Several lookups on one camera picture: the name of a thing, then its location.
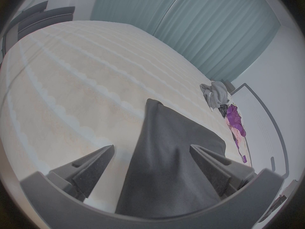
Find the bed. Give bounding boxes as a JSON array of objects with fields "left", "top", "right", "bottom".
[{"left": 0, "top": 21, "right": 290, "bottom": 212}]

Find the black T-shirt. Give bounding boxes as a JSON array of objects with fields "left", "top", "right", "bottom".
[{"left": 115, "top": 98, "right": 227, "bottom": 219}]

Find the purple satin garment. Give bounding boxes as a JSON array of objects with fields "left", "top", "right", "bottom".
[{"left": 225, "top": 105, "right": 249, "bottom": 163}]

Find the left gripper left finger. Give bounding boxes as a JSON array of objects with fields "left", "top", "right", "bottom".
[{"left": 48, "top": 145, "right": 115, "bottom": 199}]

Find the grey knit garment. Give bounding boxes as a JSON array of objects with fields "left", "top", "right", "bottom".
[{"left": 200, "top": 81, "right": 230, "bottom": 112}]

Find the grey bedside table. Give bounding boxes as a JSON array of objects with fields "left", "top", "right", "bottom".
[{"left": 221, "top": 79, "right": 237, "bottom": 92}]

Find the black chest of drawers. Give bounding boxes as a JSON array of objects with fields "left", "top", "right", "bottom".
[{"left": 2, "top": 1, "right": 76, "bottom": 55}]

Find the black satin garment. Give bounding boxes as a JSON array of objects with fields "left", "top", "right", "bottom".
[{"left": 218, "top": 104, "right": 230, "bottom": 119}]

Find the blue-green curtain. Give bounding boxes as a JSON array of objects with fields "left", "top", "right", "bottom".
[{"left": 90, "top": 0, "right": 280, "bottom": 82}]

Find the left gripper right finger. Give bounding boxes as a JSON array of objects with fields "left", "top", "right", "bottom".
[{"left": 189, "top": 144, "right": 256, "bottom": 197}]

